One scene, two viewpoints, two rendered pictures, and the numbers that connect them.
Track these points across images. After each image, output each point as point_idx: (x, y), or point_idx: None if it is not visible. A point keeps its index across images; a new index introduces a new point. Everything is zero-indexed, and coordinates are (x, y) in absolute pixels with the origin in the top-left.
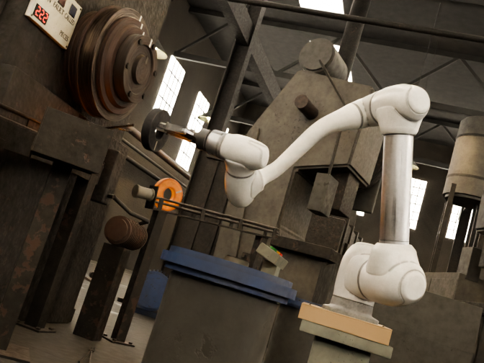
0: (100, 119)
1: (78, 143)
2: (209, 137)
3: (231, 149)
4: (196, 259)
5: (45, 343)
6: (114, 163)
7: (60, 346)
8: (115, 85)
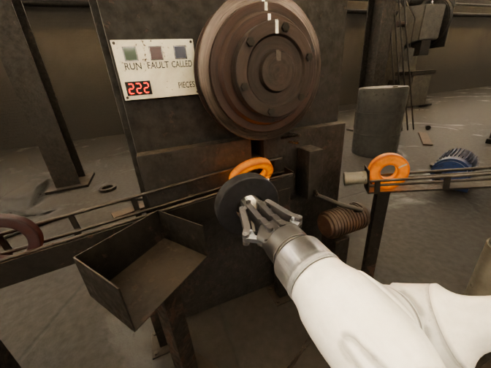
0: None
1: (106, 297)
2: (274, 268)
3: (306, 329)
4: None
5: (264, 338)
6: (308, 164)
7: (274, 343)
8: (250, 110)
